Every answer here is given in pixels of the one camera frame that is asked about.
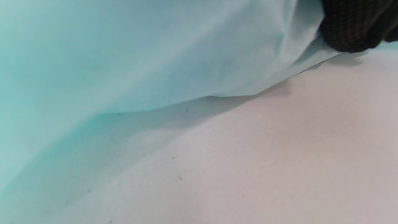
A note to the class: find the person's left hand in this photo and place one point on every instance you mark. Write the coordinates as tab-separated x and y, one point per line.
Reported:
357	25

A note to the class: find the light blue gift wrapping paper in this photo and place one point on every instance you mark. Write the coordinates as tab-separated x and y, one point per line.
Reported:
140	56

